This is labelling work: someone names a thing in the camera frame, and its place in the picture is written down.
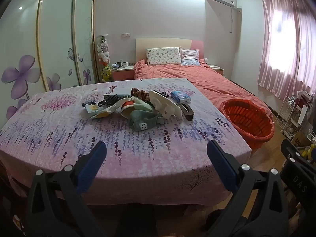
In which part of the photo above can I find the clear tube of plush toys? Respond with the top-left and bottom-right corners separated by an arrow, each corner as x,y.
96,35 -> 111,82

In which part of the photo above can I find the salmon bed duvet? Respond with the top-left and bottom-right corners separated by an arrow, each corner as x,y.
133,59 -> 274,119

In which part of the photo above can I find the white air conditioner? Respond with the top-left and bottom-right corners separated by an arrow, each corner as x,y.
207,0 -> 235,8

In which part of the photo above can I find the striped pink pillow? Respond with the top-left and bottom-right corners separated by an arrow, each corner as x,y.
180,47 -> 201,66

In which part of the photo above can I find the yellow plastic item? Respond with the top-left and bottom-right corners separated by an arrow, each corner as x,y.
302,145 -> 316,159

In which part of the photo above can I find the green smiley face towel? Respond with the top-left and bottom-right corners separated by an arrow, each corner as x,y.
127,99 -> 165,131

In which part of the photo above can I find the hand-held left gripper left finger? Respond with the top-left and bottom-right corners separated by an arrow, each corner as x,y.
23,141 -> 109,237

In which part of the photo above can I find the pink curtain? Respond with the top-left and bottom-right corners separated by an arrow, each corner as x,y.
257,0 -> 316,102

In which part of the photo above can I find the flower print sliding wardrobe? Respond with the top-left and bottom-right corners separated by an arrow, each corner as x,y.
0,0 -> 97,119

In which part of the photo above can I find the white yellow plastic wrapper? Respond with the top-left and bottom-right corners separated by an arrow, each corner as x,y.
85,104 -> 116,119

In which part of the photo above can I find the orange plastic basket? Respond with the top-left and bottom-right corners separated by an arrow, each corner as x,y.
220,99 -> 275,150

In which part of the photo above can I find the cardboard box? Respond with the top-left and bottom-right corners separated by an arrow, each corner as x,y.
291,130 -> 311,149

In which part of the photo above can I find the teal printed tube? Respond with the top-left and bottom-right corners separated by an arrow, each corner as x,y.
104,94 -> 131,100

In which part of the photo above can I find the white paper bowl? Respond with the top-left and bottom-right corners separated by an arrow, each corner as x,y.
148,90 -> 183,119

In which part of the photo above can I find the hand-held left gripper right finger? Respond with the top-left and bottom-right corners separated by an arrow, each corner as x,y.
205,139 -> 289,237

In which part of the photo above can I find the black floral fabric bow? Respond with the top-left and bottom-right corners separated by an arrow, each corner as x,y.
97,95 -> 124,107

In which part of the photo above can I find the beige nightstand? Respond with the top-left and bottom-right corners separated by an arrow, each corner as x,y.
209,64 -> 225,77

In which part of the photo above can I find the floral white pillow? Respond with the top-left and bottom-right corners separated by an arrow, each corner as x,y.
146,47 -> 182,67

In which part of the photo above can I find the white wire rack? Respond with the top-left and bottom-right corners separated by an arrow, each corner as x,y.
274,95 -> 297,139

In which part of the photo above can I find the brown patterned cloth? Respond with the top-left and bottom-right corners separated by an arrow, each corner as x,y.
131,87 -> 151,103

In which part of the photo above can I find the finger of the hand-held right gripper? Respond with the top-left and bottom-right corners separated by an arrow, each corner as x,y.
281,139 -> 302,161

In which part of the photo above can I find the pink white nightstand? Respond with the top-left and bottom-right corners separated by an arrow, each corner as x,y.
112,65 -> 135,81

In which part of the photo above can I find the blue white box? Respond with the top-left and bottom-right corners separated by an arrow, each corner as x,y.
171,91 -> 192,103

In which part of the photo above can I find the beige pink headboard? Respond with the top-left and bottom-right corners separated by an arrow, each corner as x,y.
136,38 -> 205,66

